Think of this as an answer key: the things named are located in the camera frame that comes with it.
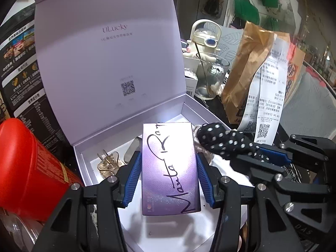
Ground red cylindrical canister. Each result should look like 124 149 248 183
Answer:
0 118 81 222

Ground brown paper bag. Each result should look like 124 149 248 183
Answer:
220 20 306 126

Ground clear drinking glass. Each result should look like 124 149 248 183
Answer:
195 52 230 100

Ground cream hair claw clip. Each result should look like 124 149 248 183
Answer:
193 125 214 164

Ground long white receipt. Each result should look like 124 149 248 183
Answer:
238 37 290 145

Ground lavender gift box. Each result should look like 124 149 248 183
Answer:
34 0 219 251

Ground small smoky clear box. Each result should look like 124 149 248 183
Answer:
123 137 142 164

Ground gold star hair clip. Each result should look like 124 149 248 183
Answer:
97 150 126 179

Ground black snack pouch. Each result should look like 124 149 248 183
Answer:
0 3 73 158

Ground black polka dot scrunchie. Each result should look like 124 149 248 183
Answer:
197 122 269 163

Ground purple signed box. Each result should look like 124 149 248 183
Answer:
141 122 201 216

